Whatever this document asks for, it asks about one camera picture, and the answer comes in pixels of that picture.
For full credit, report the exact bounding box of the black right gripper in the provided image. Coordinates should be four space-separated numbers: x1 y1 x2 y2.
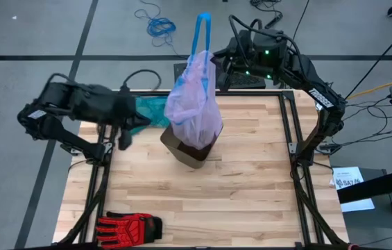
211 30 252 72

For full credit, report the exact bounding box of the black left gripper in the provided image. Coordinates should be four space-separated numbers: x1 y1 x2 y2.
107 94 153 135

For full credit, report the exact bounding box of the teal plastic trash bag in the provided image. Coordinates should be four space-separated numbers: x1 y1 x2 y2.
128 96 172 136

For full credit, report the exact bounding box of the dark brown trash bin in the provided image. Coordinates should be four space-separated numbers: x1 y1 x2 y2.
160 123 224 170

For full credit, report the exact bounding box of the pink translucent drawstring trash bag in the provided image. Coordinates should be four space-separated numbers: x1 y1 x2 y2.
163 12 224 151

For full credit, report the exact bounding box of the black power strip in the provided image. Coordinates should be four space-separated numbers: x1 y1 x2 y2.
264 12 284 31

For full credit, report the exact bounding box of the red and black work glove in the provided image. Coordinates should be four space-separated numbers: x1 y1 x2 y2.
95 211 164 249

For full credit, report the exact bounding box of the white printed paper sheet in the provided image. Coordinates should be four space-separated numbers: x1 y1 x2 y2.
330 165 376 213

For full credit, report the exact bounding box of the black metal beam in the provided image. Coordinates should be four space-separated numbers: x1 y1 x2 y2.
336 166 392 205

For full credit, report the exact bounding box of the grey cart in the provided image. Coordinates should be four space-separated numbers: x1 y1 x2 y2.
332 168 392 250

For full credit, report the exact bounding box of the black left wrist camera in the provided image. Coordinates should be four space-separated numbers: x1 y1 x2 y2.
118 128 133 151

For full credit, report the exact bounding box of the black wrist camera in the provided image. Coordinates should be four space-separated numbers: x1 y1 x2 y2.
118 128 133 151
217 71 233 92

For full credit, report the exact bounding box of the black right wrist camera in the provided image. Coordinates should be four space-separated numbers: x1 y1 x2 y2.
217 71 233 92

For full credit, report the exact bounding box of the blue coiled cable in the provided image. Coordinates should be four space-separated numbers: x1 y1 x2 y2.
134 0 191 60

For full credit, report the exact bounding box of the thin black floor cable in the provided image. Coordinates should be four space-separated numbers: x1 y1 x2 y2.
291 0 311 46

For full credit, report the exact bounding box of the yellow cable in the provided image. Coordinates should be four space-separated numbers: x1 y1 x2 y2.
346 76 392 101

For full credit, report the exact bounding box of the long black floor cable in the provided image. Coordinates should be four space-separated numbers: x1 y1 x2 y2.
344 20 392 100

